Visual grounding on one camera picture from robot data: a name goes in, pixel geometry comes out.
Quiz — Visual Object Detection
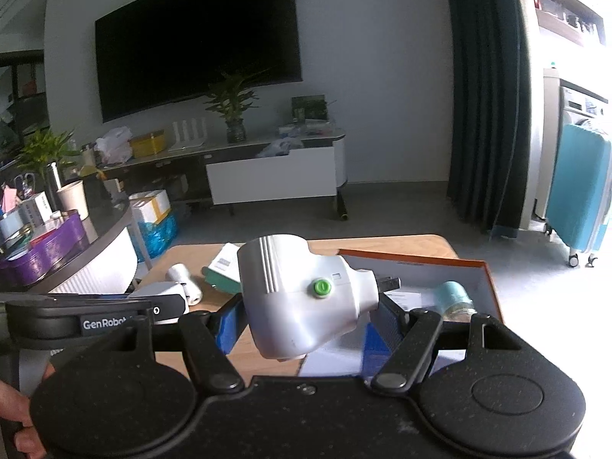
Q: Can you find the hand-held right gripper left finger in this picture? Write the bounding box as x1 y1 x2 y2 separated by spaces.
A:
106 295 246 393

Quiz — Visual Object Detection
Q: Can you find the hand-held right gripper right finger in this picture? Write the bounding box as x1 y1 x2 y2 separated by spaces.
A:
370 295 525 392

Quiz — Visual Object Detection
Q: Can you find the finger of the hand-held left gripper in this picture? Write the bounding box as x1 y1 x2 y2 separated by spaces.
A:
52 294 188 319

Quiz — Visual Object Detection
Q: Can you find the white box with barcode label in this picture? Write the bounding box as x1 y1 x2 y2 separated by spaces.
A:
385 291 434 314

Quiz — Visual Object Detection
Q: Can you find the glass bottle with grey cap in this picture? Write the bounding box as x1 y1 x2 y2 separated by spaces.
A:
165 263 203 305

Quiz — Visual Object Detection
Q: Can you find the orange and white cardboard box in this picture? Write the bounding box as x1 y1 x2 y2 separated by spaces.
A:
298 247 506 379

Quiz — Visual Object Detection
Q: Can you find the light blue cotton swab jar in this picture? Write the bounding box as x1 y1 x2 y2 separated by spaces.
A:
433 280 477 319

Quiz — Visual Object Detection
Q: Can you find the white device with green button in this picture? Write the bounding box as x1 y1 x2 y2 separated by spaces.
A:
237 235 400 361

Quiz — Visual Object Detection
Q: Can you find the person's left hand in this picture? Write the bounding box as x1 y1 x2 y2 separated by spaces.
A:
0 381 49 459

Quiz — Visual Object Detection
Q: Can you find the teal cardboard box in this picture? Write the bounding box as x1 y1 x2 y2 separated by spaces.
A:
201 243 243 296

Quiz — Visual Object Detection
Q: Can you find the purple box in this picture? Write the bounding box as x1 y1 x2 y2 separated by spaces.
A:
0 212 92 288

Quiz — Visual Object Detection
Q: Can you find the blue bag on floor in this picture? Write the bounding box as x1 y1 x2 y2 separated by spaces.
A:
136 214 179 260

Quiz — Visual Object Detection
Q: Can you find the round table with ribbed base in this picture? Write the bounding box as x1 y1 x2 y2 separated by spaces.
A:
0 195 140 298

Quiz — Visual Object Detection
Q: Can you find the white and yellow cardboard box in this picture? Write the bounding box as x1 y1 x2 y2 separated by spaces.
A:
129 190 172 224

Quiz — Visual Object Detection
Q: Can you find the beige paper cup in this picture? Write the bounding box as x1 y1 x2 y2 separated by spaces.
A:
57 180 91 221

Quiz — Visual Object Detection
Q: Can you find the dark television stand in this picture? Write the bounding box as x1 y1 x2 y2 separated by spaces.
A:
96 127 348 221

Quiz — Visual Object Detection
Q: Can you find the white drawer cabinet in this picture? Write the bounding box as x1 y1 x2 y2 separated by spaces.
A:
206 144 336 206

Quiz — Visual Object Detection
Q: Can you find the leafy green table plant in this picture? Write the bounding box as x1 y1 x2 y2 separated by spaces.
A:
16 129 80 202

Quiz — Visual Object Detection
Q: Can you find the white plastic bag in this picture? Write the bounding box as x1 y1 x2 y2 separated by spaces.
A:
95 127 134 164

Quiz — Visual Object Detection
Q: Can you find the white router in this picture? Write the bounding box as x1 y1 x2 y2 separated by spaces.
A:
171 117 209 152

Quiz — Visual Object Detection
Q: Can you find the blue plastic bag in cabinet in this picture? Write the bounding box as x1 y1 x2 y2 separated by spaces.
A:
257 140 305 158

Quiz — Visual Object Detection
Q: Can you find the green plant in glass vase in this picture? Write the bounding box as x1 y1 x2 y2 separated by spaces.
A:
205 72 262 145

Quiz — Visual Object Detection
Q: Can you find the green and black box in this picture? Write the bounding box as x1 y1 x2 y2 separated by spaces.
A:
291 95 329 123

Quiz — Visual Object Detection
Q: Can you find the teal suitcase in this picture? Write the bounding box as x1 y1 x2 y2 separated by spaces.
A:
544 122 612 269

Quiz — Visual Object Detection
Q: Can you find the dark green curtain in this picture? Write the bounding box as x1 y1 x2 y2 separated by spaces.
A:
444 0 532 238

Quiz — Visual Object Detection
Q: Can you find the black television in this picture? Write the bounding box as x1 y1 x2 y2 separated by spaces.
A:
94 0 303 124

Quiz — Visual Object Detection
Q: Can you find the wall shelf with glassware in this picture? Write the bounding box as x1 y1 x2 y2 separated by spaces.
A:
526 0 612 58

